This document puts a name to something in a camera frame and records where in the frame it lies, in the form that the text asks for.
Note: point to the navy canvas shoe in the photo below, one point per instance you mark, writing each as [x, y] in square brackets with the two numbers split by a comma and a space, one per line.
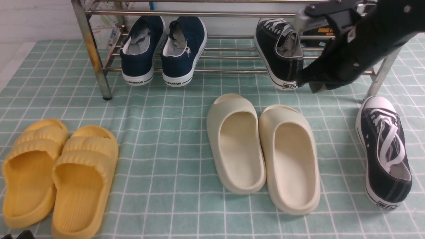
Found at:
[186, 41]
[139, 49]

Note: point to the left cream slipper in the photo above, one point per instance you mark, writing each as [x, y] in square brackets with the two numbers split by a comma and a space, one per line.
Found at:
[232, 128]

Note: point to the cream slipper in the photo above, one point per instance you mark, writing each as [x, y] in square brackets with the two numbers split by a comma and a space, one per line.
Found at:
[290, 153]
[232, 128]

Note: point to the metal shoe rack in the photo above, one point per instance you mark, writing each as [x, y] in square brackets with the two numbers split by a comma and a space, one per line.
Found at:
[377, 72]

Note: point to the left yellow slipper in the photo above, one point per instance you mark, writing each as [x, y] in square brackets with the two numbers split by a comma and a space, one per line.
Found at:
[30, 191]

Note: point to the black book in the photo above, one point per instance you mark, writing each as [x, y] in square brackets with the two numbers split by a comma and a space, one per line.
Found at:
[322, 31]

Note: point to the yellow slipper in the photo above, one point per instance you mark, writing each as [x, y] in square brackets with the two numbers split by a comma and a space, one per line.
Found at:
[30, 191]
[83, 176]

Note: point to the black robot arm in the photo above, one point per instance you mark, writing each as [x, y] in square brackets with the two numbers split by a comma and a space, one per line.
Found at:
[396, 22]

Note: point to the left navy canvas shoe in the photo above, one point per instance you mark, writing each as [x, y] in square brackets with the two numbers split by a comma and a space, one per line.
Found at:
[139, 49]

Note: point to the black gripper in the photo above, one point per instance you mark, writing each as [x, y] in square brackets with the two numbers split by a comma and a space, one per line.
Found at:
[353, 49]

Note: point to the map poster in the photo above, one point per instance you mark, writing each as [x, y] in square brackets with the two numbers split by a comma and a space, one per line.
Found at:
[105, 27]

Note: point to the black canvas sneaker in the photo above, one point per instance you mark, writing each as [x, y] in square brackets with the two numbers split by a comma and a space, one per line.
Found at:
[279, 46]
[379, 129]

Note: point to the right yellow slipper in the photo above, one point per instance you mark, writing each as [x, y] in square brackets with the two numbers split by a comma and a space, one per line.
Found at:
[83, 176]

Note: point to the right cream slipper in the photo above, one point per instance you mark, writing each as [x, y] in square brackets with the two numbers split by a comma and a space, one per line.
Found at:
[290, 153]

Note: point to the right navy canvas shoe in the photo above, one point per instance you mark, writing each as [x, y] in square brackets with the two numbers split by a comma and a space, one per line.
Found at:
[186, 41]

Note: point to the green checked cloth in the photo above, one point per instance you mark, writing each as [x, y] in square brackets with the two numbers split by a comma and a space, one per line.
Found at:
[166, 184]

